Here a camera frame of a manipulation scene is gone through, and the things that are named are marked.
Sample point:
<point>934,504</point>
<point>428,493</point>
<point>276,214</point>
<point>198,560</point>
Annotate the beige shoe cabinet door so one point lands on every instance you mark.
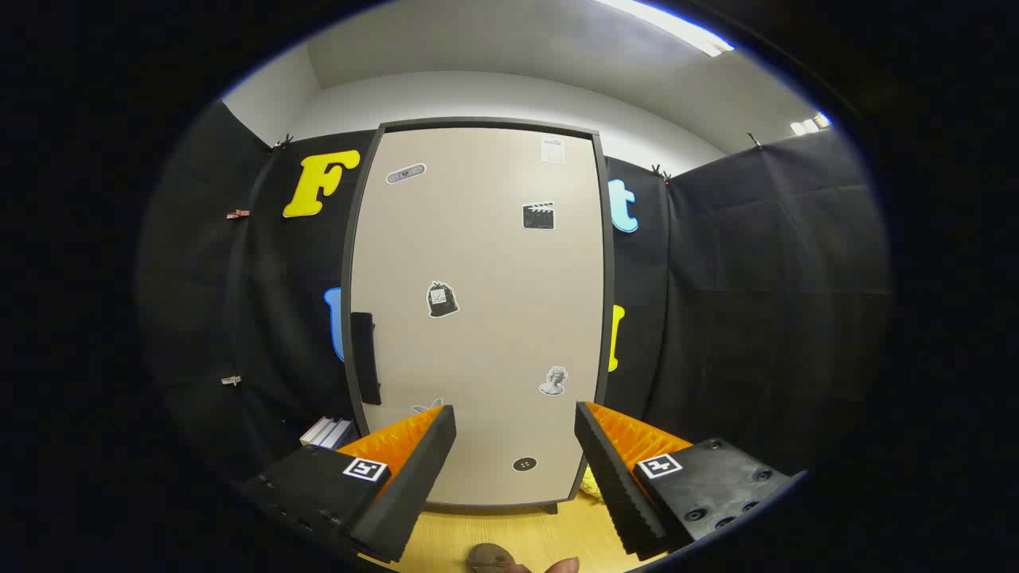
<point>493,318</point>

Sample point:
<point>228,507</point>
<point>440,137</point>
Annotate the grey shoe cabinet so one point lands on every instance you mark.
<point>486,122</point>

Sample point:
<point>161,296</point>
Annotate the ceiling light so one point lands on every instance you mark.
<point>677,28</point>
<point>810,124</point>

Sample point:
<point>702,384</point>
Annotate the brown fuzzy shoe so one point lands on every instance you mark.
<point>489,559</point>

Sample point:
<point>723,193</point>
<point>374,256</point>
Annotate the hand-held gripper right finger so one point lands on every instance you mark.
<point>621,493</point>

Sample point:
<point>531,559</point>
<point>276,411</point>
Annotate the black backdrop cloth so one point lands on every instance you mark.
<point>756,278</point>

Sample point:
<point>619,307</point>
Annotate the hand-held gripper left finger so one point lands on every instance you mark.
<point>398,501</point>

